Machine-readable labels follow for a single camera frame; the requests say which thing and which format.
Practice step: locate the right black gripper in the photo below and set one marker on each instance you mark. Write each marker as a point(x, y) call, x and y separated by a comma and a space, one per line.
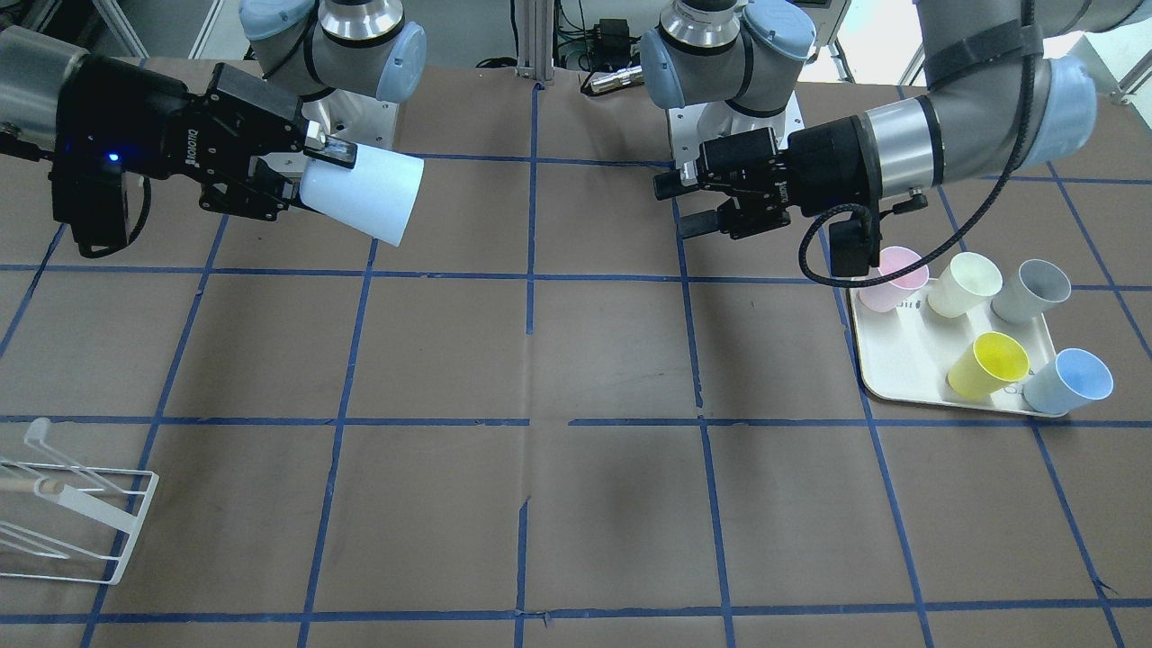
point(135, 112)

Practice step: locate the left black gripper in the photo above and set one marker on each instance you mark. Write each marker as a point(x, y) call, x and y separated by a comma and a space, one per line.
point(823, 162)

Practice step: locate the pale blue cup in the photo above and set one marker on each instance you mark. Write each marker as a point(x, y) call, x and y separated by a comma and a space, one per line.
point(376, 196)

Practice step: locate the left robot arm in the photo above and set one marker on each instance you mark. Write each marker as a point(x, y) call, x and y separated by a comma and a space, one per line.
point(992, 101)

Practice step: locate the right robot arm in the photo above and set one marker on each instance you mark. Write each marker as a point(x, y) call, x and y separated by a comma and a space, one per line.
point(300, 44)

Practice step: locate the pink cup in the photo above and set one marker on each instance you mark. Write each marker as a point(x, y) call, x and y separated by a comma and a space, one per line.
point(886, 296)

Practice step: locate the cream white cup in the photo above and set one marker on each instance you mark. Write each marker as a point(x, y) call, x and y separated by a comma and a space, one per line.
point(970, 279)

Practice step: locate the yellow cup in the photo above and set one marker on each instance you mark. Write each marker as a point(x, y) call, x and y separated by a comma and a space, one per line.
point(993, 360)

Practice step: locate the grey cup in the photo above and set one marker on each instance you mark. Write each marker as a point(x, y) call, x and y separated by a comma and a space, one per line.
point(1037, 287)

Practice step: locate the cream plastic tray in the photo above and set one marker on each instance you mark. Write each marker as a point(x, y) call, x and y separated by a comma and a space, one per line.
point(905, 353)

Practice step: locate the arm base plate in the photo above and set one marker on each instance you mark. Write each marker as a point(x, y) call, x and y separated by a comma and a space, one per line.
point(364, 110)
point(690, 126)

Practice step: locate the aluminium frame post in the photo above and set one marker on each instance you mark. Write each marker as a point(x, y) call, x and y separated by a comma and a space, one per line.
point(535, 29)

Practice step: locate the white wire cup rack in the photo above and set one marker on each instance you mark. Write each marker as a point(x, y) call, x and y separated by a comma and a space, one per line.
point(67, 521)

